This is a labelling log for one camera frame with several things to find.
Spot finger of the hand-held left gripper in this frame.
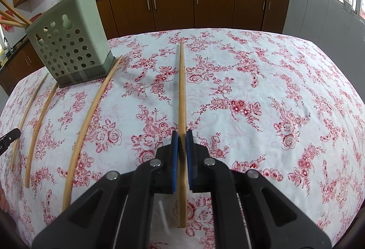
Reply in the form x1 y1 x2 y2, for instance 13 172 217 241
0 128 21 156

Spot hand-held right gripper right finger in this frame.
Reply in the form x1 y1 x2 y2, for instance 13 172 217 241
185 129 333 249

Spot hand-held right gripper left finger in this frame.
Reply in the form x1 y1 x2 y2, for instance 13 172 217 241
31 130 180 249

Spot wooden chopstick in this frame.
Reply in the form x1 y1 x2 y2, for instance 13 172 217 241
0 19 25 29
25 85 59 189
10 73 49 172
0 9 27 27
62 56 124 211
0 0 32 25
176 41 189 228

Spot green perforated utensil holder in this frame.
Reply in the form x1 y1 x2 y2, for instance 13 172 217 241
24 0 117 89

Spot person's left hand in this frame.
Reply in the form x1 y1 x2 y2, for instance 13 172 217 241
0 189 10 212

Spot red floral tablecloth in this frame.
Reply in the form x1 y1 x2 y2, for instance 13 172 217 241
0 27 365 249

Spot red and white plastic bag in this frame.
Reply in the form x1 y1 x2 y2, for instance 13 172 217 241
0 9 16 33

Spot brown base cabinets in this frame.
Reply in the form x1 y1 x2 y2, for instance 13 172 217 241
0 0 292 96

